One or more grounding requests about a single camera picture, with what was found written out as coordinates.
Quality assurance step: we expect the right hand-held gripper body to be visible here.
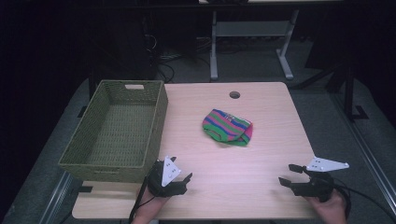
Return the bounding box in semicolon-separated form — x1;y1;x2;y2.
292;156;350;203

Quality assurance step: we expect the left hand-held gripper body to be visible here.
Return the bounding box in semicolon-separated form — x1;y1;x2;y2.
147;155;189;199

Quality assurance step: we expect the green woven basket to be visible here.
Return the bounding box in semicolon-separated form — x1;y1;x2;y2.
58;79;169;184

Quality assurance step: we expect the striped knitted garment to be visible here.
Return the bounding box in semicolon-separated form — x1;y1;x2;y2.
201;108;254;147

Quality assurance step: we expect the person's right hand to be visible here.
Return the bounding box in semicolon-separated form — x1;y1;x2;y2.
304;189;348;224

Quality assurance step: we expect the person's left hand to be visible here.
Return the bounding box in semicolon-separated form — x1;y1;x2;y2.
130;183;172;224

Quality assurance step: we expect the black cable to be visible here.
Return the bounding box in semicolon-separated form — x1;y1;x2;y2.
128;175;157;224
333;177;396;223

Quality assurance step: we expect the bundle of floor cables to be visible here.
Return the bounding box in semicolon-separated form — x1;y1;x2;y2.
143;34;216;83

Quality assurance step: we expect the grey metal desk frame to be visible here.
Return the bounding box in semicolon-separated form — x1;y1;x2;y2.
209;8;301;82

